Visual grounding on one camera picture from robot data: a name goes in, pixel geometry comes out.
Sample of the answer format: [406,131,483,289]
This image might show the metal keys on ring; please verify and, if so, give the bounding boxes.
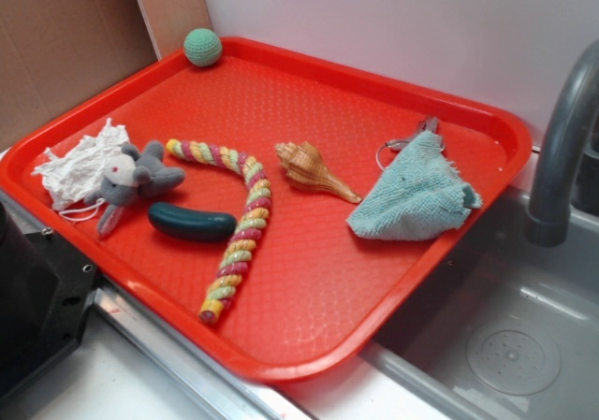
[375,116,440,170]

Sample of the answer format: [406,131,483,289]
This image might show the grey plastic sink basin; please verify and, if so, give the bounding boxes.
[363,190,598,419]

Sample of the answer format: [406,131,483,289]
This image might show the brown cardboard panel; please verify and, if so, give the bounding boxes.
[1,0,212,149]

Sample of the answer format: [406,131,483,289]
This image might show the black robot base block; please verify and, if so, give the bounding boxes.
[1,207,98,403]

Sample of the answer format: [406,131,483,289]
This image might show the crumpled white paper mask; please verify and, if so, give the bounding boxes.
[32,118,129,223]

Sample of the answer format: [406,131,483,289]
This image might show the red plastic tray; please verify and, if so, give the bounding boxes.
[1,38,532,383]

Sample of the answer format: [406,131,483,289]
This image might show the dark green toy cucumber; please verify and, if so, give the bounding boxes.
[148,202,237,242]

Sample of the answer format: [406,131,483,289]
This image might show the brown conch seashell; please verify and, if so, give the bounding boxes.
[274,141,362,204]

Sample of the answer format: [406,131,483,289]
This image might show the grey toy faucet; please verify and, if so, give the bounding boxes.
[526,41,598,247]

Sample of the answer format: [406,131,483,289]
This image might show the light blue terry cloth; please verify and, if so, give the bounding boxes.
[347,131,483,241]

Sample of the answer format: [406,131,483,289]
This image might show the grey plush mouse toy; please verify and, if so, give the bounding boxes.
[84,140,185,237]

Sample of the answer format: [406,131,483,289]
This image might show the green crocheted ball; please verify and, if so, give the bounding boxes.
[183,28,223,67]

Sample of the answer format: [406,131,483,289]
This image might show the multicolour twisted rope toy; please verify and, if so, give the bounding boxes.
[166,139,271,325]

